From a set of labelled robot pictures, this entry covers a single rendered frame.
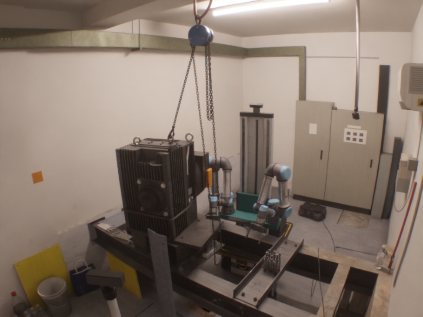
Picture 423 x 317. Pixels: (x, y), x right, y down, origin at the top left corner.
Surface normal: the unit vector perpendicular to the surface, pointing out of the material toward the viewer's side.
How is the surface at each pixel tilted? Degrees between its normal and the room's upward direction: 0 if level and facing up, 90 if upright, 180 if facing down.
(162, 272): 90
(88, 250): 90
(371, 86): 90
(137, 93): 90
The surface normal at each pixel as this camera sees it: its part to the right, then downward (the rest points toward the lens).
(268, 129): -0.48, 0.26
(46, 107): 0.80, 0.14
